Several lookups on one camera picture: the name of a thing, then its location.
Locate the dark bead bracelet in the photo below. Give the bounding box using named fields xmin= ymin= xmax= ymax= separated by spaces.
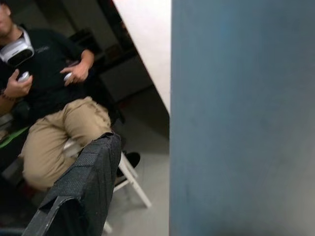
xmin=1 ymin=91 xmax=17 ymax=101

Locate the person right hand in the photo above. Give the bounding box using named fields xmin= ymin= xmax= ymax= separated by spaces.
xmin=6 ymin=70 xmax=32 ymax=98

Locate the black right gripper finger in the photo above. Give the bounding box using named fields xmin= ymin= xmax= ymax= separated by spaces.
xmin=23 ymin=132 xmax=121 ymax=236

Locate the white wooden chair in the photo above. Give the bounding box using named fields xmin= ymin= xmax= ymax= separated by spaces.
xmin=63 ymin=140 xmax=152 ymax=234

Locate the seated person in black shirt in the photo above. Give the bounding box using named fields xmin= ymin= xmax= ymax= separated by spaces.
xmin=0 ymin=0 xmax=141 ymax=191

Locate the person left hand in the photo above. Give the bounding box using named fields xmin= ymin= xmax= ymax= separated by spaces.
xmin=61 ymin=58 xmax=91 ymax=86

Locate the white VR headset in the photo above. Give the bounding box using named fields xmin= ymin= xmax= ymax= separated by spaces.
xmin=0 ymin=40 xmax=34 ymax=67

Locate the white plastic table leg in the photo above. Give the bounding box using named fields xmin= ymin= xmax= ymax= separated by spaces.
xmin=169 ymin=0 xmax=315 ymax=236

